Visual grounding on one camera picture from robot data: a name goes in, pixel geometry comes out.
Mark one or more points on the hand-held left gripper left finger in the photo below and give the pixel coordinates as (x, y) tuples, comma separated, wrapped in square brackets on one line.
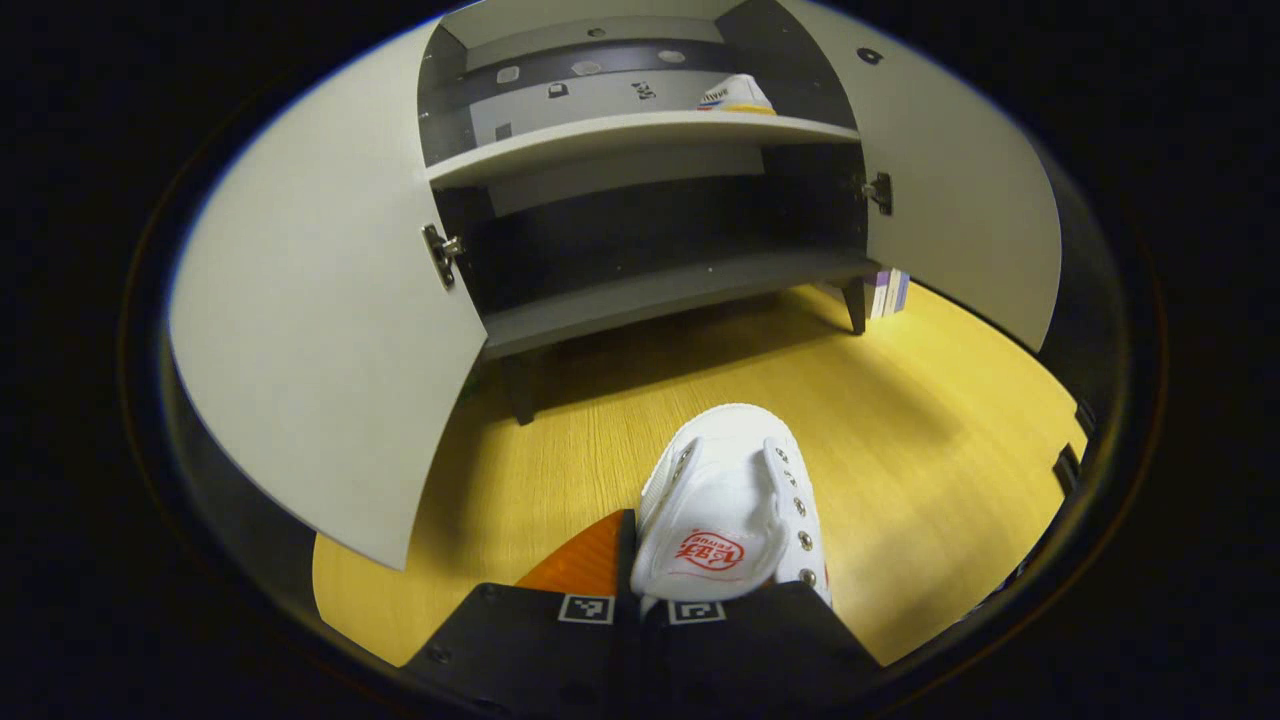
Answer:
[(628, 555)]

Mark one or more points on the white canvas shoe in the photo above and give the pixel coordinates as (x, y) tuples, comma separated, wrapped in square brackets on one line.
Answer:
[(740, 95), (725, 480)]

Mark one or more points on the white cabinet door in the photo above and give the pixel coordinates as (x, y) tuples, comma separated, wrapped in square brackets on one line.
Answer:
[(320, 350), (960, 200)]

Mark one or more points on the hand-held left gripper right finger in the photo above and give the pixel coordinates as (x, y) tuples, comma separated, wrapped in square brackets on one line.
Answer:
[(760, 640)]

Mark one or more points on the stack of books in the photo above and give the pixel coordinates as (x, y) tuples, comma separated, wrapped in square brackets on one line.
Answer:
[(888, 292)]

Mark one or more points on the white shoe cabinet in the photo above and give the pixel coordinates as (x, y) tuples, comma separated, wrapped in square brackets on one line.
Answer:
[(640, 135)]

